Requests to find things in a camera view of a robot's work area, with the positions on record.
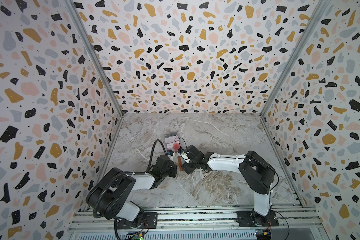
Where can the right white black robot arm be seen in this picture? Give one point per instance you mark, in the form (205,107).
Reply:
(257,172)

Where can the white ventilation grille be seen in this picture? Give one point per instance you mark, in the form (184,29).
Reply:
(179,235)

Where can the brown leather card holder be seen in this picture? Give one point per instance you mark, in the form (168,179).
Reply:
(180,163)

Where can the aluminium mounting rail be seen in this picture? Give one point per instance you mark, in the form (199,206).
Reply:
(293,216)

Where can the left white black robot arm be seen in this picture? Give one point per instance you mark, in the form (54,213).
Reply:
(109,197)

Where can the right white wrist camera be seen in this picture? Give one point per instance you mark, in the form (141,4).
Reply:
(184,156)

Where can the clear plastic card box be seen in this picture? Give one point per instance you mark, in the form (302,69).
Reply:
(172,133)

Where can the pink white VIP card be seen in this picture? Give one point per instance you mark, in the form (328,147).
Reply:
(171,139)

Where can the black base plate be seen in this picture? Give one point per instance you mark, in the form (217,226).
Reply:
(253,219)
(142,221)

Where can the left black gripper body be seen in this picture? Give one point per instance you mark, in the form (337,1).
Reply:
(171,171)

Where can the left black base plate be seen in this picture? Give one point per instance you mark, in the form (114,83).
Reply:
(142,221)

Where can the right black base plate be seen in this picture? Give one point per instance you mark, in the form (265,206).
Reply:
(253,219)

